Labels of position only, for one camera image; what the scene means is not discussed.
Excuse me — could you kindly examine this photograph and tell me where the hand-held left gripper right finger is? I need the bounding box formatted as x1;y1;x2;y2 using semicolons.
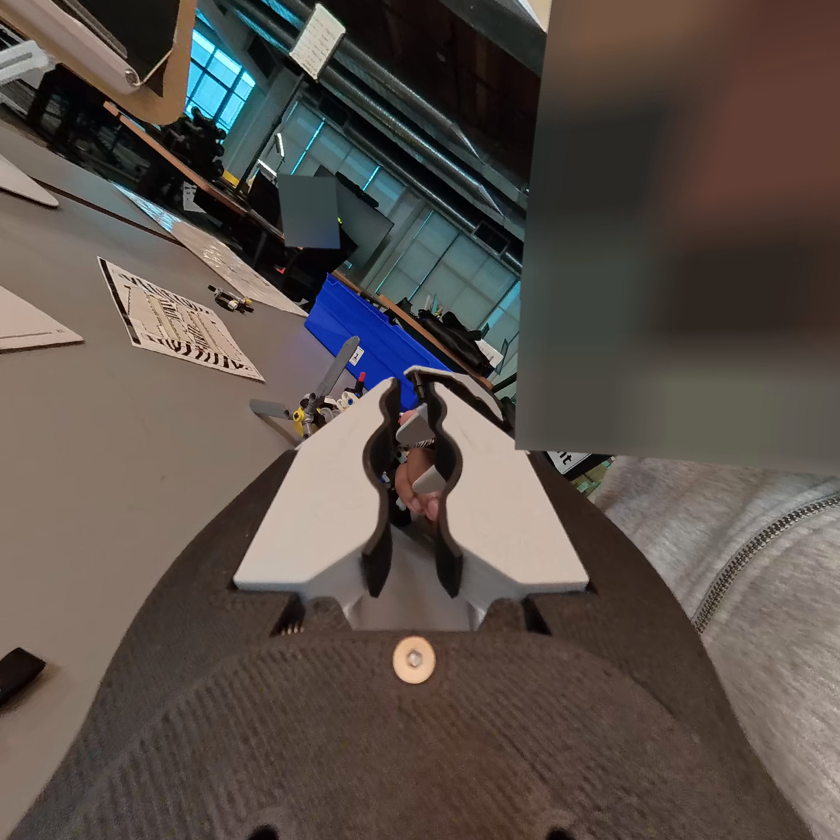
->
420;381;590;631

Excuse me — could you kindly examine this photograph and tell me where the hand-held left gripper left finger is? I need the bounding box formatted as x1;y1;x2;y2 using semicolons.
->
233;377;403;631

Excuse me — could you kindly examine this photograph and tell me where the lego helicopter model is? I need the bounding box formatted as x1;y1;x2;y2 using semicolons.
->
249;336;408;526

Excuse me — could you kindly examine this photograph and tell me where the white instruction booklet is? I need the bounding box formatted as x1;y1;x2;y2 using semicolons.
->
0;285;85;352

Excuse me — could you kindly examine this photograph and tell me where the small black yellow lego assembly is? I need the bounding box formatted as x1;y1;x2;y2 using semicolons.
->
209;284;256;315

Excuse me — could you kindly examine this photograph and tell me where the person's right hand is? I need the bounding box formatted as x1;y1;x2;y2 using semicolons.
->
392;409;443;522

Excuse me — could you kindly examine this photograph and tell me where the blue plastic bin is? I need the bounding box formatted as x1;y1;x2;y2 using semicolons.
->
305;272;493;408

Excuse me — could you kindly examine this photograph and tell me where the black background monitor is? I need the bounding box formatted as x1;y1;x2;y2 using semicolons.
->
335;172;396;263

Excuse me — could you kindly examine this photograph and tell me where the zebra striped sticker sheet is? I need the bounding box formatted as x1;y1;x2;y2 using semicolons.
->
98;257;265;383

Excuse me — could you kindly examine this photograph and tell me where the person's grey zip hoodie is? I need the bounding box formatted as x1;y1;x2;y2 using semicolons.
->
591;456;840;840

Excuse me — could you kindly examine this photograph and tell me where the glossy white sheet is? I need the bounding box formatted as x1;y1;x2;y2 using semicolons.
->
115;184;309;316

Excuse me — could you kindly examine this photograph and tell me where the black rectangular object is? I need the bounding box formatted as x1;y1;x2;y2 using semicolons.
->
0;646;47;708

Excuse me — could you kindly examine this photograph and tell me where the white sign on pole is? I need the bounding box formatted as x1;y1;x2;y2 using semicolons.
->
289;3;347;81

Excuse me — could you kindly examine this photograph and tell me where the white monitor stand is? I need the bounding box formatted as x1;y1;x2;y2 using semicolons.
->
0;23;142;210

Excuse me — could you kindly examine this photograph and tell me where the black computer monitor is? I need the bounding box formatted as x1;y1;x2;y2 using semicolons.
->
0;0;198;126

